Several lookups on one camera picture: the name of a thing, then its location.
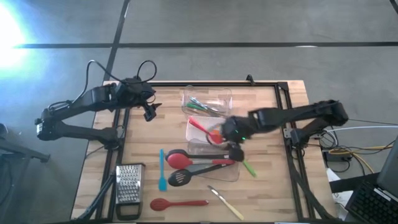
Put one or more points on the black power box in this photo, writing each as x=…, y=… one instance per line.
x=334, y=156

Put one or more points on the pink silicone spatula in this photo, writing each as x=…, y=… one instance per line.
x=217, y=140

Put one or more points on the red slotted spoon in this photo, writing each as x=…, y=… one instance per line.
x=161, y=204

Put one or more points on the small red spatula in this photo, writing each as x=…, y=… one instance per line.
x=197, y=124

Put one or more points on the green silicone spatula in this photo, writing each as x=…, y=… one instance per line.
x=250, y=169

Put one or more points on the white paper sheet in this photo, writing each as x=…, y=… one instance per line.
x=334, y=178

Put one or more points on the black laptop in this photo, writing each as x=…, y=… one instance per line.
x=373, y=202

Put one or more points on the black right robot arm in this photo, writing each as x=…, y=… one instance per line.
x=295, y=113

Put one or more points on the metal box grater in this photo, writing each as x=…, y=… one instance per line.
x=129, y=183

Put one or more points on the clear plastic bin with sticker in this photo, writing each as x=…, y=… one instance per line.
x=230, y=175

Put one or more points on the black stand leg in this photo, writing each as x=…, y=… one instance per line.
x=28, y=152

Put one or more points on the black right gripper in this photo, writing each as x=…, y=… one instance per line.
x=233, y=129

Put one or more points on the teal silicone spatula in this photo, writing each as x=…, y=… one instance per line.
x=162, y=174

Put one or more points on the black slotted spoon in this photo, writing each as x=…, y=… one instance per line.
x=177, y=179

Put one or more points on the white plastic bin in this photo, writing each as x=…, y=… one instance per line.
x=194, y=137

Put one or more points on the small orange spatula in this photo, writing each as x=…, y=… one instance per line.
x=217, y=133

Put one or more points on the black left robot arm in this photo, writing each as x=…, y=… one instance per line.
x=81, y=104

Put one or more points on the grey silicone spoon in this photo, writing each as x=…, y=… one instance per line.
x=199, y=169

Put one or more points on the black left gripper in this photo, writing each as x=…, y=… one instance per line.
x=150, y=113

